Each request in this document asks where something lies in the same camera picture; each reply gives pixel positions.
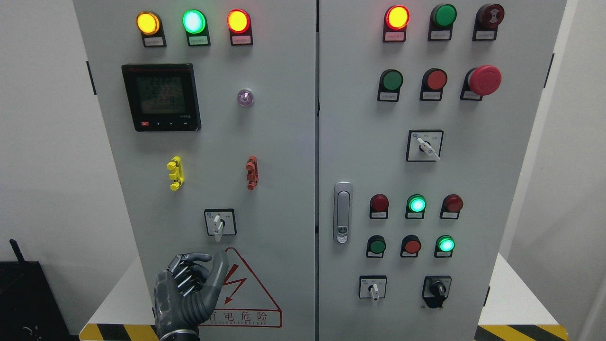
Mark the red plastic terminal clip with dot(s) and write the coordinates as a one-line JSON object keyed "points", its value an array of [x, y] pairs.
{"points": [[252, 175]]}

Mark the black rotary knob switch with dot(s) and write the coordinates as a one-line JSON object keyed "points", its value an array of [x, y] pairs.
{"points": [[436, 290]]}

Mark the green push button second row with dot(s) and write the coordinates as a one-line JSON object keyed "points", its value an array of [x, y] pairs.
{"points": [[390, 83]]}

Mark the green indicator light top left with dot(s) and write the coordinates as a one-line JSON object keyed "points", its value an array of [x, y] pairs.
{"points": [[196, 28]]}

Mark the black digital power meter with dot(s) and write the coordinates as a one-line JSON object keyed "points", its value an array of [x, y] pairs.
{"points": [[162, 97]]}

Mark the white platform with hazard stripes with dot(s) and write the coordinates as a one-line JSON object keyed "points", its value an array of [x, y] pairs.
{"points": [[512, 312]]}

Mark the dark red indicator light right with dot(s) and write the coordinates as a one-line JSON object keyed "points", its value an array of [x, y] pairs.
{"points": [[451, 207]]}

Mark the grey electrical cabinet right door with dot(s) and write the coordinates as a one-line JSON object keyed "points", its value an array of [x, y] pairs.
{"points": [[364, 141]]}

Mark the green push button top right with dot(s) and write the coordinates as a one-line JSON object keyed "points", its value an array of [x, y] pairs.
{"points": [[442, 18]]}

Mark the grey electrical cabinet left door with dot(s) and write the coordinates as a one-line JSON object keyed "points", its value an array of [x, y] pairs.
{"points": [[275, 221]]}

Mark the red emergency stop mushroom button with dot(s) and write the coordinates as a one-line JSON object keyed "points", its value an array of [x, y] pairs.
{"points": [[480, 82]]}

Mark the yellow indicator light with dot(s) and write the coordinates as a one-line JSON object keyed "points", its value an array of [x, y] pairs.
{"points": [[151, 28]]}

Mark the green lit indicator light middle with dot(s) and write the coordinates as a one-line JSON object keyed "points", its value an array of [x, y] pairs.
{"points": [[415, 207]]}

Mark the red push button second row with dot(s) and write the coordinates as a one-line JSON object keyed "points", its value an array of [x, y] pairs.
{"points": [[432, 85]]}

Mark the yellow plastic terminal clip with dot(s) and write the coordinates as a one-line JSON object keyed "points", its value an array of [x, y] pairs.
{"points": [[176, 175]]}

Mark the green lit push button lower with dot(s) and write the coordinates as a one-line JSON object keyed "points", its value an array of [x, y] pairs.
{"points": [[444, 247]]}

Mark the dark red indicator light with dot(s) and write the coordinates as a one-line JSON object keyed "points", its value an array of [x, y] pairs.
{"points": [[378, 207], [451, 207]]}

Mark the red electric hazard warning sticker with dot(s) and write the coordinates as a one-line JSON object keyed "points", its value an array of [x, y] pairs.
{"points": [[244, 300]]}

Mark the red lit indicator light right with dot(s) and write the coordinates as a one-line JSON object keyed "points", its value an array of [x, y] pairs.
{"points": [[395, 23]]}

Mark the dark red buzzer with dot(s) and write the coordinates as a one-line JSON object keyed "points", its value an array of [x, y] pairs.
{"points": [[488, 19]]}

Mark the dark red indicator light left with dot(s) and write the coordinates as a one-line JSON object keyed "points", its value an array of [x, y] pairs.
{"points": [[378, 207]]}

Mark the red push button lower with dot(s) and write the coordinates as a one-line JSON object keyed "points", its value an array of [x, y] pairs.
{"points": [[410, 246]]}

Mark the grey electrical cabinet door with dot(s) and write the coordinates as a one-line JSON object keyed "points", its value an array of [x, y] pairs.
{"points": [[364, 141], [275, 221]]}

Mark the silver door lock handle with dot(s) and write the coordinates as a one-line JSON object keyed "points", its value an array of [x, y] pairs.
{"points": [[341, 212]]}

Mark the red indicator light top left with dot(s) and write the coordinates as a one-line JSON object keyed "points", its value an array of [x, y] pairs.
{"points": [[240, 28]]}

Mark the white rotary selector switch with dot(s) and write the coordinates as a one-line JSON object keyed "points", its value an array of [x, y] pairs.
{"points": [[220, 223], [424, 145], [372, 287]]}

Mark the black box with antenna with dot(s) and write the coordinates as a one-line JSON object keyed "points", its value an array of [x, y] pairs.
{"points": [[28, 309]]}

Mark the grey black robotic hand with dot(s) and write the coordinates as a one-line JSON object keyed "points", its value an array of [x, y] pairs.
{"points": [[186, 294]]}

